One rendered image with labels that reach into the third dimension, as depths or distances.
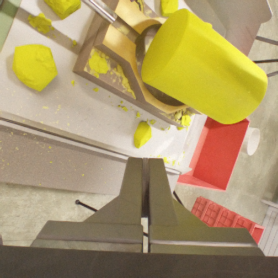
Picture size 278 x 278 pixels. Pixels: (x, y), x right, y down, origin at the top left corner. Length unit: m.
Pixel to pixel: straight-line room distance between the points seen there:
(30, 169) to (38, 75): 0.09
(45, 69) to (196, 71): 0.12
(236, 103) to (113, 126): 0.13
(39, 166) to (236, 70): 0.20
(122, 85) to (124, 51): 0.04
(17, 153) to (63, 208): 1.28
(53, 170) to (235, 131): 1.08
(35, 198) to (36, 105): 1.20
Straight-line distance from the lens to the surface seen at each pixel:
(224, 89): 0.19
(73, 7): 0.21
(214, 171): 1.20
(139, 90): 0.20
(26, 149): 0.22
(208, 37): 0.18
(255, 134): 2.61
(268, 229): 5.66
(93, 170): 0.25
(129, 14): 0.20
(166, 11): 0.28
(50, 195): 1.41
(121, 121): 0.25
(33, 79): 0.19
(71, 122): 0.22
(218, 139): 1.23
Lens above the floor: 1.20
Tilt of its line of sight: 49 degrees down
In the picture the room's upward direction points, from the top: 110 degrees clockwise
